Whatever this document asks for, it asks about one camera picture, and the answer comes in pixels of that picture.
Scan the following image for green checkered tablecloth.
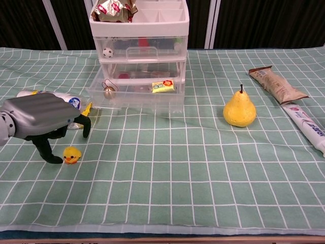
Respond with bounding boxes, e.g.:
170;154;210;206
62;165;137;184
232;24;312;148
0;47;325;234

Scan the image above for white toothpaste tube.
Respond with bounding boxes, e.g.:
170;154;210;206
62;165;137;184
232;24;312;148
282;103;325;158

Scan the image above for gold bell ornament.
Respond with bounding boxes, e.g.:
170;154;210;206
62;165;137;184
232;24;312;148
101;79;119;100

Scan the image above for translucent plastic drawer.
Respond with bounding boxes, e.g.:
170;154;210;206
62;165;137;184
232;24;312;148
93;36;188;60

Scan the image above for packed white rolls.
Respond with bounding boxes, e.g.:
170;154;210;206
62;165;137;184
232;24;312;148
16;89;93;129

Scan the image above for yellow rubber duck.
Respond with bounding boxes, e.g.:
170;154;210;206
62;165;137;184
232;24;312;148
62;146;82;165

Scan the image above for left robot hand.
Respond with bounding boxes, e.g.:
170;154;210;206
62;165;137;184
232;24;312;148
0;93;91;165

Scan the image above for brown snack bar wrapper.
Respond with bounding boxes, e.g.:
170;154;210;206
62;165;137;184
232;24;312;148
248;65;309;105

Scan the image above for gold foil snack bag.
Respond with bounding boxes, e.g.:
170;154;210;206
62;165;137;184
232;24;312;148
90;0;139;23

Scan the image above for white plastic drawer cabinet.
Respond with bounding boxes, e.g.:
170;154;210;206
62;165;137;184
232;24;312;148
89;0;190;102

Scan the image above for yellow pear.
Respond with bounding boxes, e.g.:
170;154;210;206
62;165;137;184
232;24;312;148
223;84;257;128

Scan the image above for yellow candy packet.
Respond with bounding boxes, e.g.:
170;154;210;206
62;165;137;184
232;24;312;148
151;79;176;94

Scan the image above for clear plastic drawer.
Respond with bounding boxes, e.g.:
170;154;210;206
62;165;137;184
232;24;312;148
86;73;186;110

